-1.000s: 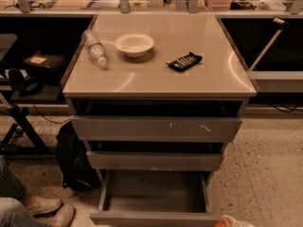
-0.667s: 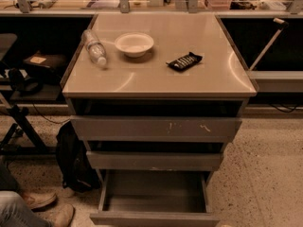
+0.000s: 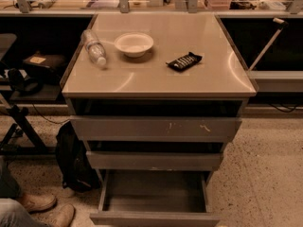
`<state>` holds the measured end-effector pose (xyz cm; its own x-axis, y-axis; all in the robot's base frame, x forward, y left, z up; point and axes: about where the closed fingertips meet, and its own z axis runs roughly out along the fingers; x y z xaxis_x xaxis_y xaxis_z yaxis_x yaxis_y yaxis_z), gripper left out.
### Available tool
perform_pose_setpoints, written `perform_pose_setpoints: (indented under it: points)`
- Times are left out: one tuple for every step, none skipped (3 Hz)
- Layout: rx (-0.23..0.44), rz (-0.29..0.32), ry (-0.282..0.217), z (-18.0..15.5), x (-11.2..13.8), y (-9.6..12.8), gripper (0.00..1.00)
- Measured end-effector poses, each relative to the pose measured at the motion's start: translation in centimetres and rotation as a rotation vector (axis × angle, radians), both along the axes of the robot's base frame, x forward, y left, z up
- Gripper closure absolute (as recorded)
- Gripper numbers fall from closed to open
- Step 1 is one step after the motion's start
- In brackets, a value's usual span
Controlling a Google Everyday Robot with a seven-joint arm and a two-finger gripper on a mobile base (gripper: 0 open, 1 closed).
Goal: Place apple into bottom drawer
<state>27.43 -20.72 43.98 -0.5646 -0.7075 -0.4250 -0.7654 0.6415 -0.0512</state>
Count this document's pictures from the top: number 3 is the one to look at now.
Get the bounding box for black backpack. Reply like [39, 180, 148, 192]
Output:
[55, 121, 100, 193]

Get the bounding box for grey drawer cabinet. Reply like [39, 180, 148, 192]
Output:
[60, 11, 259, 227]

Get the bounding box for white bowl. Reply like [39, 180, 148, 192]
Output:
[114, 32, 153, 58]

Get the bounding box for black headphones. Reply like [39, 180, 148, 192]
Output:
[8, 68, 43, 96]

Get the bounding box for open bottom drawer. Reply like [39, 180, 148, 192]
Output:
[90, 170, 220, 227]

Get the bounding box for black snack bar wrapper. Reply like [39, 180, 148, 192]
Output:
[167, 52, 203, 72]

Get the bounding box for clear plastic water bottle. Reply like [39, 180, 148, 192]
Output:
[81, 29, 107, 68]

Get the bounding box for top drawer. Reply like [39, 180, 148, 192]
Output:
[70, 115, 241, 142]

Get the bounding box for white-tipped grey rod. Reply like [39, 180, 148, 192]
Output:
[249, 17, 288, 71]

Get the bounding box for middle drawer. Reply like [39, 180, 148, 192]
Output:
[86, 151, 223, 171]

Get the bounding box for black box with label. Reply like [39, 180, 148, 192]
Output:
[23, 54, 68, 84]

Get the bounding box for black stand frame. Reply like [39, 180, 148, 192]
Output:
[0, 94, 55, 156]

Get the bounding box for person's leg in jeans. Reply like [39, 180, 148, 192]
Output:
[0, 158, 48, 227]

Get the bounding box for tan shoe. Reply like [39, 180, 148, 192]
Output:
[16, 193, 57, 213]
[50, 204, 75, 227]

